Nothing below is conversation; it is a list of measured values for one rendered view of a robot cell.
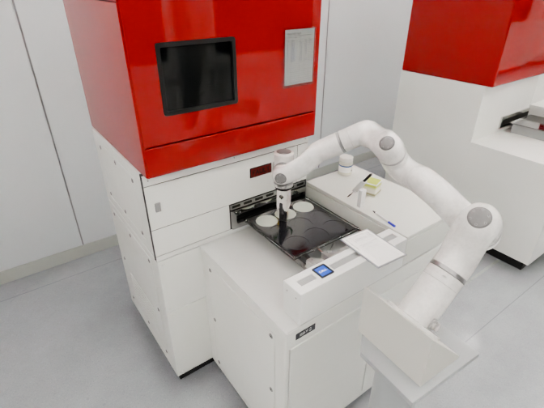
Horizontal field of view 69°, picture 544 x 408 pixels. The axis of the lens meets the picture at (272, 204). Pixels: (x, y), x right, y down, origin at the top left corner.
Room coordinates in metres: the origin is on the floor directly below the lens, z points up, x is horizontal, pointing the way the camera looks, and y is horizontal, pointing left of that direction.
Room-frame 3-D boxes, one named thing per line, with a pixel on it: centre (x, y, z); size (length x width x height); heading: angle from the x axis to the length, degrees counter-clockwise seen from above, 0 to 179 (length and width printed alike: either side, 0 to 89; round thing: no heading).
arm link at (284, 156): (1.53, -0.05, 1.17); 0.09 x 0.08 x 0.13; 172
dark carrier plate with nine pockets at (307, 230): (1.50, -0.13, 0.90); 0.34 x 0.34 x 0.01; 36
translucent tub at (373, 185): (1.67, -0.47, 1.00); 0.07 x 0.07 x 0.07; 54
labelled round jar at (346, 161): (1.90, -0.39, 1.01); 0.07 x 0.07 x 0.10
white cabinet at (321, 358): (1.47, -0.25, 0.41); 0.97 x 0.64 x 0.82; 126
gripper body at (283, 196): (1.53, -0.05, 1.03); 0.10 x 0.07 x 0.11; 167
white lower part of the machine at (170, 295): (1.85, 0.36, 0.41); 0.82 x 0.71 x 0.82; 126
